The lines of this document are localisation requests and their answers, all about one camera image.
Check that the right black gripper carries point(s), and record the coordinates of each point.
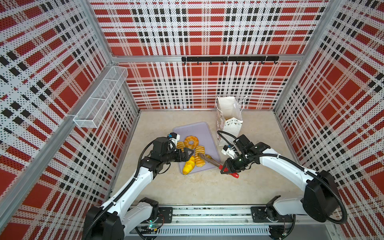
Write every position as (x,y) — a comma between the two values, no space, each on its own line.
(228,162)

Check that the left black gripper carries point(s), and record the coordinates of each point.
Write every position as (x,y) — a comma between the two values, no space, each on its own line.
(185,158)

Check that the long ridged bread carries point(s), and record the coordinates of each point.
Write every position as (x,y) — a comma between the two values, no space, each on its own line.
(199,154)
(181,146)

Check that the metal tongs red handle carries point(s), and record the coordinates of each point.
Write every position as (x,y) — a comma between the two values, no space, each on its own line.
(218,165)

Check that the lavender plastic tray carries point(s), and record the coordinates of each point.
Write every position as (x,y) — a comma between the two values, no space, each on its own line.
(202,131)

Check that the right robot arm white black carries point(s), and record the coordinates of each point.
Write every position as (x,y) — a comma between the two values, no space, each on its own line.
(320,199)

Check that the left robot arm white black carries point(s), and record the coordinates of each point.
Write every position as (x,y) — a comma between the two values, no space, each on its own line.
(117,217)

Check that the yellow twisted bread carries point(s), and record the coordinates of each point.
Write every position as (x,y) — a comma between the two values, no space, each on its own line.
(189,166)

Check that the white cartoon paper bag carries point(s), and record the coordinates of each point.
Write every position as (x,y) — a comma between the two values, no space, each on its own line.
(229,114)

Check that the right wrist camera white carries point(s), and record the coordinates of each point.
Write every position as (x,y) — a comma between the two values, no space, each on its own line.
(229,151)

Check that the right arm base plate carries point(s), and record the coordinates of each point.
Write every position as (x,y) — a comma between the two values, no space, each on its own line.
(258,213)

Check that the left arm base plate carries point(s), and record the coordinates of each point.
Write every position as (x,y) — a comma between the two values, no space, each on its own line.
(165,215)

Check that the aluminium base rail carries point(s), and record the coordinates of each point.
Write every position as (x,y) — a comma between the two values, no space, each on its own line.
(219,220)

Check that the black hook rail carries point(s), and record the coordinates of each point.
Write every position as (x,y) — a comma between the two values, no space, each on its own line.
(225,59)

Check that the white wire mesh basket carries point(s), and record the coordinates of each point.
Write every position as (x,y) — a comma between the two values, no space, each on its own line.
(95,108)

